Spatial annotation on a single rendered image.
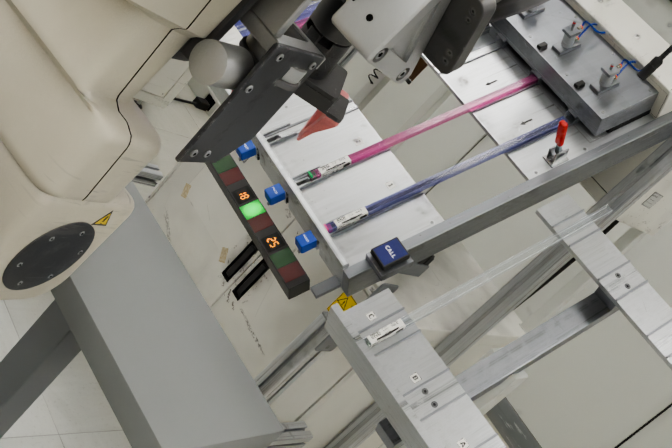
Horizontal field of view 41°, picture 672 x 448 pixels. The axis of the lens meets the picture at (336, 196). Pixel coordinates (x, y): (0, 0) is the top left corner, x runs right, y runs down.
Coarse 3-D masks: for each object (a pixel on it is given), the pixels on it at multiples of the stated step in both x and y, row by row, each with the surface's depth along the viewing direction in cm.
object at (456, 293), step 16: (608, 208) 147; (576, 224) 144; (544, 240) 141; (560, 240) 142; (512, 256) 138; (528, 256) 139; (496, 272) 136; (464, 288) 134; (432, 304) 131; (416, 320) 130
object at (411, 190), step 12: (528, 132) 162; (540, 132) 162; (504, 144) 160; (516, 144) 160; (480, 156) 158; (492, 156) 159; (456, 168) 157; (468, 168) 158; (432, 180) 155; (444, 180) 156; (396, 192) 153; (408, 192) 153; (372, 204) 151; (384, 204) 152; (336, 228) 149
